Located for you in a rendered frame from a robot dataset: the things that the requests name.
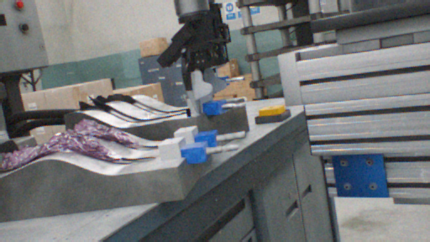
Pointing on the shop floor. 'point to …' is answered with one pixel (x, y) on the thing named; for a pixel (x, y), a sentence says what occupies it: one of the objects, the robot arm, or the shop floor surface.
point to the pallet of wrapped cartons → (61, 100)
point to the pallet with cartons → (144, 91)
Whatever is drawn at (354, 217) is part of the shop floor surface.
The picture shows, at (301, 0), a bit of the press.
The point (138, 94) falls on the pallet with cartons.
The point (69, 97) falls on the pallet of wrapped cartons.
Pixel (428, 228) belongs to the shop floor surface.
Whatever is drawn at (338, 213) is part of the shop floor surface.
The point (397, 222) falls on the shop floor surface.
